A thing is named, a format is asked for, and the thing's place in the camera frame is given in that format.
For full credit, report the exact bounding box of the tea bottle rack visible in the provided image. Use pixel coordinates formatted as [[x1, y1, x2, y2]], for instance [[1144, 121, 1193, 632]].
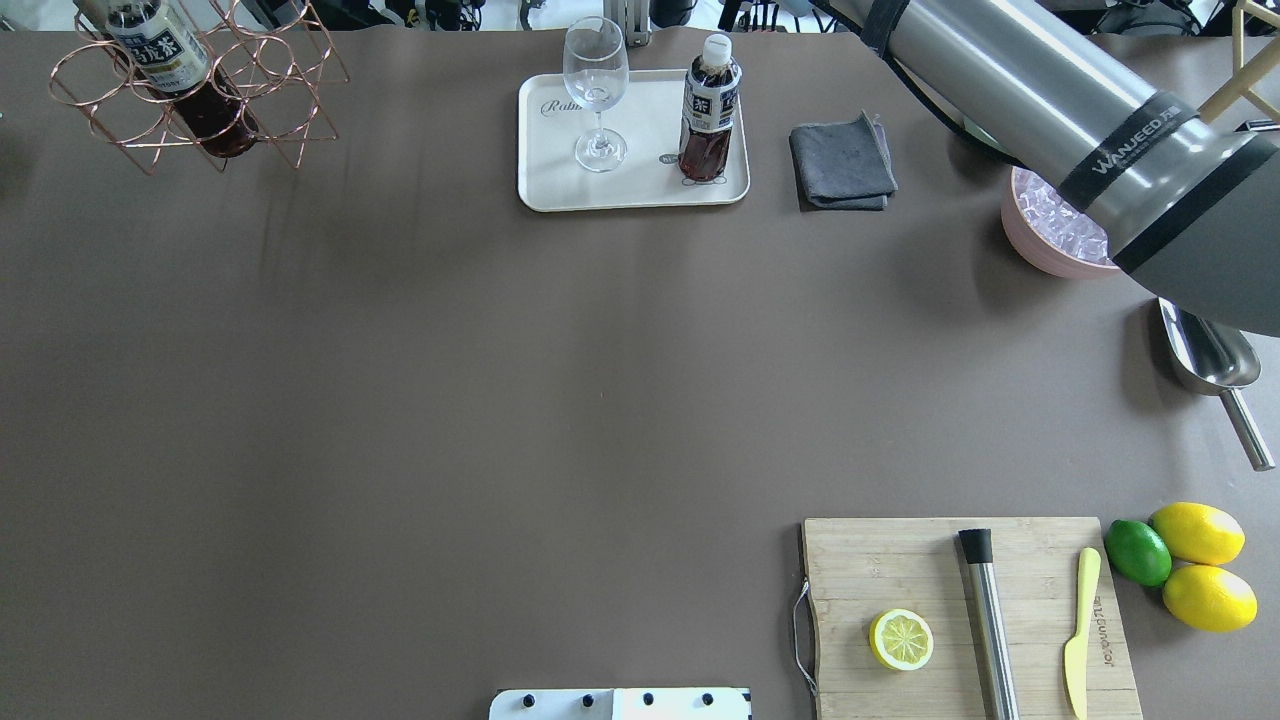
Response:
[[678, 33, 742, 183]]

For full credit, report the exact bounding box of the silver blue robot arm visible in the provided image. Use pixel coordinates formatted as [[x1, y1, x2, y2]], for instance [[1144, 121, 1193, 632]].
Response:
[[828, 1, 1279, 336]]

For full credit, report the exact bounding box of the tea bottle lower middle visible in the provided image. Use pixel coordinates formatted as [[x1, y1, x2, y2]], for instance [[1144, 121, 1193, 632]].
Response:
[[106, 1, 259, 159]]

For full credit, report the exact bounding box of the cream serving tray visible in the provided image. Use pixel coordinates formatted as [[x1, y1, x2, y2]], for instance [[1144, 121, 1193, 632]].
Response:
[[517, 69, 751, 211]]

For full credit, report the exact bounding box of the grey folded cloth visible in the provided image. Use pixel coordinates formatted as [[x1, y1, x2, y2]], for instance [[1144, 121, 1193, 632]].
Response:
[[788, 113, 899, 211]]

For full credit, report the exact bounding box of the bamboo cutting board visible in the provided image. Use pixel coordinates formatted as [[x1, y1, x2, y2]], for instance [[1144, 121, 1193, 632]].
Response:
[[803, 518, 1102, 719]]

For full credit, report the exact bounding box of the clear wine glass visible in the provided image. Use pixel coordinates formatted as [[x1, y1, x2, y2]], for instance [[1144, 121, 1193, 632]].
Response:
[[562, 15, 630, 173]]

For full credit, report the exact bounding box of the half lemon slice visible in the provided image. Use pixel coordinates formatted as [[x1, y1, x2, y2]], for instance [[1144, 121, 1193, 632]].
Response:
[[868, 609, 934, 673]]

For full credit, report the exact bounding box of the steel muddler black tip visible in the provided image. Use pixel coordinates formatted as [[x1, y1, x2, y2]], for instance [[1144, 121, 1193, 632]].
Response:
[[957, 528, 1021, 719]]

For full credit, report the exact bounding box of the pink bowl of ice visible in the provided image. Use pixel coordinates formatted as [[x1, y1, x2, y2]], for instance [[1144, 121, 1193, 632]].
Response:
[[1000, 167, 1121, 279]]

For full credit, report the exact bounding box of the yellow plastic knife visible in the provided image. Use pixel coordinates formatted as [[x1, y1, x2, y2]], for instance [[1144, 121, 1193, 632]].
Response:
[[1062, 547, 1101, 719]]

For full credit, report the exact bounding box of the green lime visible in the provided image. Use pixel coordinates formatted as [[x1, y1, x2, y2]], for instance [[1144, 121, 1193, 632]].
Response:
[[1103, 519, 1172, 588]]

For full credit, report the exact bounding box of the steel ice scoop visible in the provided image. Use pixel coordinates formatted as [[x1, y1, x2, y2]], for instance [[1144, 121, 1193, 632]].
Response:
[[1157, 299, 1276, 471]]

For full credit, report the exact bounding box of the upper yellow lemon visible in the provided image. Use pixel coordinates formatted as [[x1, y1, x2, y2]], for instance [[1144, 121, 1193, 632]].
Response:
[[1149, 501, 1245, 566]]

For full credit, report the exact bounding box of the yellow lemon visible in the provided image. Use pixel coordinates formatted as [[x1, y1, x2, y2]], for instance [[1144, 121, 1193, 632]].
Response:
[[1161, 564, 1258, 633], [1149, 501, 1245, 566]]

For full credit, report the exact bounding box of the lower yellow lemon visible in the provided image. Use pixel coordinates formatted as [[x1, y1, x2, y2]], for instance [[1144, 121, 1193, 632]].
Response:
[[1161, 564, 1258, 633]]

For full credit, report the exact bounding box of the wooden cup tree stand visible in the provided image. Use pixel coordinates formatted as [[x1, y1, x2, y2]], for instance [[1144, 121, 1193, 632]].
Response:
[[1198, 1, 1279, 126]]

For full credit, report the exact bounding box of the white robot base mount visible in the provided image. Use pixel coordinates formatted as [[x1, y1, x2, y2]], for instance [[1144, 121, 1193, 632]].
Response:
[[488, 685, 753, 719]]

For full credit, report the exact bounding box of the copper wire bottle rack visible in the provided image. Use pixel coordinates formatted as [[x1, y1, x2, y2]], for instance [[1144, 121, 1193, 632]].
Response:
[[47, 1, 349, 176]]

